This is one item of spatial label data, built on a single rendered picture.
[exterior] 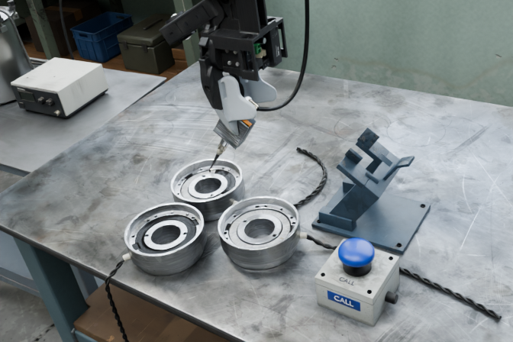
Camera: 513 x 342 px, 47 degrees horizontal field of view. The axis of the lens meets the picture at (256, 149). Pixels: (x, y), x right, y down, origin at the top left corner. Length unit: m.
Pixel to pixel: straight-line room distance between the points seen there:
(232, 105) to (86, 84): 0.80
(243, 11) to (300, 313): 0.35
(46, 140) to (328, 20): 1.45
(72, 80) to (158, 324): 0.67
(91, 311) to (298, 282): 0.51
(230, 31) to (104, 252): 0.35
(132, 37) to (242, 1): 2.03
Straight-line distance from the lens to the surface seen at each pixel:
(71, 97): 1.48
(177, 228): 0.80
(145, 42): 2.64
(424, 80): 2.46
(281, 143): 0.98
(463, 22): 2.31
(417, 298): 0.71
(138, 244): 0.79
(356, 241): 0.67
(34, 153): 1.40
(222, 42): 0.70
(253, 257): 0.73
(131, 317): 1.10
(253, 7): 0.68
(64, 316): 1.12
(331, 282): 0.66
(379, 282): 0.66
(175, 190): 0.87
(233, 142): 0.81
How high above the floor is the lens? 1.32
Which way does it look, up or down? 33 degrees down
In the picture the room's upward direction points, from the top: 9 degrees counter-clockwise
